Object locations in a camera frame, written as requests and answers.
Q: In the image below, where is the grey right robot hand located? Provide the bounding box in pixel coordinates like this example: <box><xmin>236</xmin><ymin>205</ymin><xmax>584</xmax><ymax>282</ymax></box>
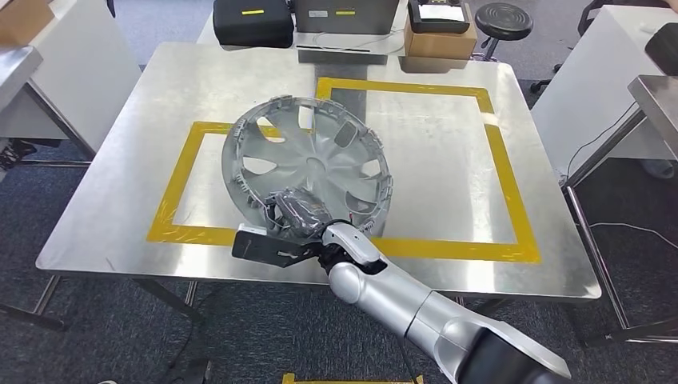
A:
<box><xmin>263</xmin><ymin>188</ymin><xmax>333</xmax><ymax>239</ymax></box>

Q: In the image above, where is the grey plastic wheel hubcap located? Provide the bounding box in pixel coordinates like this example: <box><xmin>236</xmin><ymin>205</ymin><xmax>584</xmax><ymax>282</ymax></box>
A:
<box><xmin>221</xmin><ymin>95</ymin><xmax>394</xmax><ymax>239</ymax></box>

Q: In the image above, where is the steel workbench table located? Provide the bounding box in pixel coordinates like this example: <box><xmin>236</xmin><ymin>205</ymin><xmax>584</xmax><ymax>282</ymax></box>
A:
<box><xmin>0</xmin><ymin>42</ymin><xmax>602</xmax><ymax>332</ymax></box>

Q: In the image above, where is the closed yellow floor tape square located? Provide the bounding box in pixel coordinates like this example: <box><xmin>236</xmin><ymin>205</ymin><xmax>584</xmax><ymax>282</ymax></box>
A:
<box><xmin>281</xmin><ymin>373</ymin><xmax>425</xmax><ymax>384</ymax></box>

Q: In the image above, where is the black zip case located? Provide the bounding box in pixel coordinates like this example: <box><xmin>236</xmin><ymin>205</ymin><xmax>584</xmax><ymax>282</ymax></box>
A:
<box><xmin>213</xmin><ymin>0</ymin><xmax>296</xmax><ymax>49</ymax></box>

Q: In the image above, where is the grey hard case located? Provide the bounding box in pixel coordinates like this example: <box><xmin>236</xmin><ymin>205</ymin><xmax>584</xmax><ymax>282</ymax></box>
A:
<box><xmin>294</xmin><ymin>0</ymin><xmax>399</xmax><ymax>36</ymax></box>

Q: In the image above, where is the brown cardboard box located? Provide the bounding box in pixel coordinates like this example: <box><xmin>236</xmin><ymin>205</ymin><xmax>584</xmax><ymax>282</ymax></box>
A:
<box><xmin>0</xmin><ymin>0</ymin><xmax>55</xmax><ymax>46</ymax></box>
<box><xmin>403</xmin><ymin>15</ymin><xmax>478</xmax><ymax>61</ymax></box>

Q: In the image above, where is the black remote controller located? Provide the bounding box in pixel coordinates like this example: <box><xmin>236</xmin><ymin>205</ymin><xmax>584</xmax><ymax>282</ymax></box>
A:
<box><xmin>406</xmin><ymin>0</ymin><xmax>472</xmax><ymax>34</ymax></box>

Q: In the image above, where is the white desk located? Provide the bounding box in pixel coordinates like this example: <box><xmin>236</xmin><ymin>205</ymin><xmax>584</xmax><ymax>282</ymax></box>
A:
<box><xmin>0</xmin><ymin>0</ymin><xmax>143</xmax><ymax>160</ymax></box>
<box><xmin>531</xmin><ymin>5</ymin><xmax>678</xmax><ymax>176</ymax></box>

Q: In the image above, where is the black ridged seat stool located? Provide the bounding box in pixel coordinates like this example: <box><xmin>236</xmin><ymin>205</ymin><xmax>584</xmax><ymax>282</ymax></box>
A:
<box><xmin>475</xmin><ymin>2</ymin><xmax>534</xmax><ymax>63</ymax></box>

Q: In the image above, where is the steel side table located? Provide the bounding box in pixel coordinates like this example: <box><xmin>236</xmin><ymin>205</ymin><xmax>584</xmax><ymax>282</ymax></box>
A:
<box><xmin>0</xmin><ymin>45</ymin><xmax>99</xmax><ymax>166</ymax></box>
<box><xmin>561</xmin><ymin>74</ymin><xmax>678</xmax><ymax>346</ymax></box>

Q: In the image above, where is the black chair back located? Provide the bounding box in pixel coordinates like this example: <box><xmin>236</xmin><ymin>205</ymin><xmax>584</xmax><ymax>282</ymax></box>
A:
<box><xmin>644</xmin><ymin>22</ymin><xmax>678</xmax><ymax>76</ymax></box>

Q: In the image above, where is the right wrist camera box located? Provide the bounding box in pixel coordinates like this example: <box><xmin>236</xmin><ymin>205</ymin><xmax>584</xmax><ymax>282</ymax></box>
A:
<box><xmin>232</xmin><ymin>223</ymin><xmax>323</xmax><ymax>269</ymax></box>

